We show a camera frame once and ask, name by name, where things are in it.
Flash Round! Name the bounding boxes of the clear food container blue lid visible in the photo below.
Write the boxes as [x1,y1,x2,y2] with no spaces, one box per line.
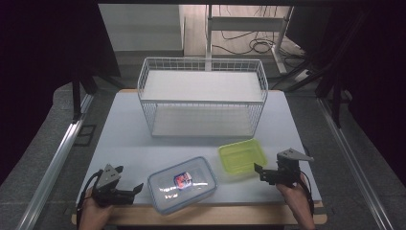
[147,155,218,216]

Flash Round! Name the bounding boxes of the white metal desk frame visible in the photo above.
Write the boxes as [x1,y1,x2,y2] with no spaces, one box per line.
[205,4,295,75]

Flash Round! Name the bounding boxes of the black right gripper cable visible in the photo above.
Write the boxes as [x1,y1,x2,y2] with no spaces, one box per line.
[298,171,316,219]

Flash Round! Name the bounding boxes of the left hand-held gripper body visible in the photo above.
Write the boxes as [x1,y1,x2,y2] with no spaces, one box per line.
[92,163,135,207]

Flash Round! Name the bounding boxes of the person's right hand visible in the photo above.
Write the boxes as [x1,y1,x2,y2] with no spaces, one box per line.
[275,181,308,221]

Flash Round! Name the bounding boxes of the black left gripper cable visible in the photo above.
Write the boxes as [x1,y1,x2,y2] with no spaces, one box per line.
[76,170,103,230]

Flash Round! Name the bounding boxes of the person's left hand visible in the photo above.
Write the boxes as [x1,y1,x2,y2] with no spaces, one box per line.
[78,188,115,230]

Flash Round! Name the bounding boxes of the black floor cables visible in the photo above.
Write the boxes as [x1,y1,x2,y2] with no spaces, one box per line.
[212,4,308,59]

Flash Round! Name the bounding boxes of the white cabinet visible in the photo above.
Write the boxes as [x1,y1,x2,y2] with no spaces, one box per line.
[98,3,186,59]

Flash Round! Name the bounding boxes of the white power strip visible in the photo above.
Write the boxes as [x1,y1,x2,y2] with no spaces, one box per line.
[293,68,312,82]

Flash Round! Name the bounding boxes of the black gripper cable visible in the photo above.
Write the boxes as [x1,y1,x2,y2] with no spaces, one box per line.
[76,170,103,230]
[298,171,316,219]

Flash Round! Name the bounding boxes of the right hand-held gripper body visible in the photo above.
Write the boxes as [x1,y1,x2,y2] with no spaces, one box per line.
[267,148,315,189]

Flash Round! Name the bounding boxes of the green plastic container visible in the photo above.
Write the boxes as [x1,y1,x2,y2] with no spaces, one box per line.
[217,138,268,176]

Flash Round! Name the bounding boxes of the silver metal rail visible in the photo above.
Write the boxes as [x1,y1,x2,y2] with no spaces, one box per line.
[15,94,96,230]
[317,97,395,230]

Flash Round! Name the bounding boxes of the white wire shelf rack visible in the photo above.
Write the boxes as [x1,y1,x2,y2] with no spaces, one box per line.
[137,57,269,139]

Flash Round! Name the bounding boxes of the black metal stand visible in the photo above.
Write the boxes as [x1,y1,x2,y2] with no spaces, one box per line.
[315,60,352,128]
[71,63,98,125]

